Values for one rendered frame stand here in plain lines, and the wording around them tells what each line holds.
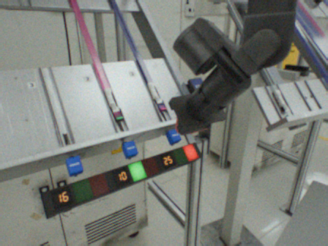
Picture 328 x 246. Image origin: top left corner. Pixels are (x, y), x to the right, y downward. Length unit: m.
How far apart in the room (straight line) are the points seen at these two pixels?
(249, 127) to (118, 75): 0.50
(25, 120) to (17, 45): 1.90
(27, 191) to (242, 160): 0.74
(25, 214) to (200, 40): 0.76
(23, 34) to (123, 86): 1.87
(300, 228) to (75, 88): 0.51
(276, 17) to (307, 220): 0.37
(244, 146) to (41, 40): 1.97
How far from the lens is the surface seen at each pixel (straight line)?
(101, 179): 0.46
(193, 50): 0.35
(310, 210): 0.56
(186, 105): 0.41
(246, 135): 0.86
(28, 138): 0.47
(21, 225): 0.93
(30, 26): 2.37
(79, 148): 0.44
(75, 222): 0.98
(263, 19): 0.33
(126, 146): 0.46
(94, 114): 0.50
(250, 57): 0.31
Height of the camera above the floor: 0.93
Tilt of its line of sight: 23 degrees down
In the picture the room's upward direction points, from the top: straight up
